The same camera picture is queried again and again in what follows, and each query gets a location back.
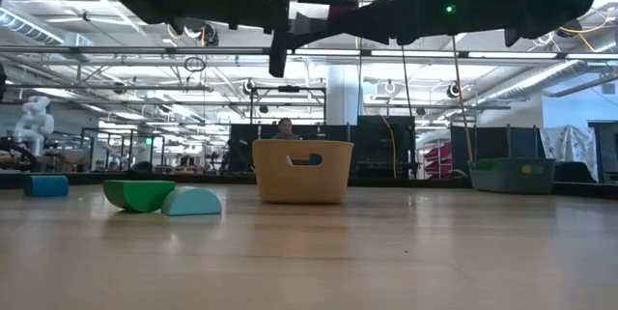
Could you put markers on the red tool cart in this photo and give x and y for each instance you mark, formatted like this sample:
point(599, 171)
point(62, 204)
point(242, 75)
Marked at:
point(437, 160)

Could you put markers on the green exit sign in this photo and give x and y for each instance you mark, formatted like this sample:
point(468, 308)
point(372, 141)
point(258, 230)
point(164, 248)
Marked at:
point(148, 141)

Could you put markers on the light blue half-round block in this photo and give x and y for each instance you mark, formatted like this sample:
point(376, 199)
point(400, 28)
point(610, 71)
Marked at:
point(193, 202)

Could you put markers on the white pillar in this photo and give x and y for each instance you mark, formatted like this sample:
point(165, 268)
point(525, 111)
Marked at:
point(343, 97)

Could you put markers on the small red cube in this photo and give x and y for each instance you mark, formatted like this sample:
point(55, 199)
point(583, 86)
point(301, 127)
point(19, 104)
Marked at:
point(340, 11)

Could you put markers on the long blue cylinder block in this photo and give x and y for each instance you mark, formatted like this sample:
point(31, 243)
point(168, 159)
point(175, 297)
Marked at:
point(314, 159)

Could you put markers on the medium blue block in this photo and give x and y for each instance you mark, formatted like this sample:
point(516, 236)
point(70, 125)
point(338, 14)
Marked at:
point(46, 186)

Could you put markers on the yellow plastic bin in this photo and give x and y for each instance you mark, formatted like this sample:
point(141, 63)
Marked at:
point(302, 184)

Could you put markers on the small yellow cube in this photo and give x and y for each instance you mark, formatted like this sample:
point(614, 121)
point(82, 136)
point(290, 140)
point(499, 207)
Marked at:
point(531, 169)

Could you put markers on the tall black box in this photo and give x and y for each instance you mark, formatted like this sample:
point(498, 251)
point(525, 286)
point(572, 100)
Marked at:
point(376, 141)

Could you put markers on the dark grey bin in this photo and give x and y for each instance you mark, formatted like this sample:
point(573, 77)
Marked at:
point(514, 182)

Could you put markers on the black aluminium table frame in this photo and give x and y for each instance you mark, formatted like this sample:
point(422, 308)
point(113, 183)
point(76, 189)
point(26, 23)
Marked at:
point(425, 182)

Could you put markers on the white patterned cloth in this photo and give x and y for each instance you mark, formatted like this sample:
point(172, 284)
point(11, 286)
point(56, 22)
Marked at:
point(570, 148)

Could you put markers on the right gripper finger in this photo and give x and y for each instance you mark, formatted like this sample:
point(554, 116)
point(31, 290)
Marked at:
point(379, 20)

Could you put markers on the green half-round block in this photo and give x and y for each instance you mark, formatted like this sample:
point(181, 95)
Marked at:
point(140, 196)

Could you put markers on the white humanoid robot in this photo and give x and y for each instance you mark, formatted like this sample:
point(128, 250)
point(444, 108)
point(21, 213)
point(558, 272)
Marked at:
point(34, 121)

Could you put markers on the small green cube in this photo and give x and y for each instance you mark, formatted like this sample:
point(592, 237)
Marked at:
point(487, 165)

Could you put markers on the black partition panels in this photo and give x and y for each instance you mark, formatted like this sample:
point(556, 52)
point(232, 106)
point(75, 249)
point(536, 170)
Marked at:
point(241, 150)
point(497, 143)

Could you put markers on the black camera rig frame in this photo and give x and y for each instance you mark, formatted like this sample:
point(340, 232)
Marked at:
point(289, 89)

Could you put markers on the person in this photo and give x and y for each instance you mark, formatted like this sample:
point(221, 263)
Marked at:
point(285, 129)

